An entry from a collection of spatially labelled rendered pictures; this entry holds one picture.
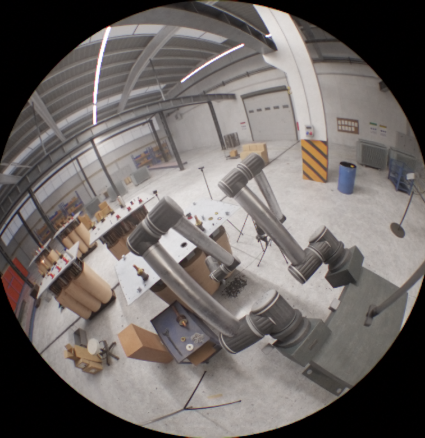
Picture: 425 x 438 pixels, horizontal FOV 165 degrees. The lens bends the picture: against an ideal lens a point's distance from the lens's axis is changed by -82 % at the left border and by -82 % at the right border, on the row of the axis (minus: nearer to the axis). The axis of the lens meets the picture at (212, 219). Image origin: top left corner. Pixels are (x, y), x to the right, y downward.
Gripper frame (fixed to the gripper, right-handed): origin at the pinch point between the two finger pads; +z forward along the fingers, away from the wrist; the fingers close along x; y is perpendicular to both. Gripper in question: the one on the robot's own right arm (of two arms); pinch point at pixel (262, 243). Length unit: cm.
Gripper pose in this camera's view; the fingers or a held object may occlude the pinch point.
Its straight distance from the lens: 190.9
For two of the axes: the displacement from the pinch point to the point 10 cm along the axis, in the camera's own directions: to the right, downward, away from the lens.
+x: -5.6, -3.4, 7.6
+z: 2.8, 7.8, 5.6
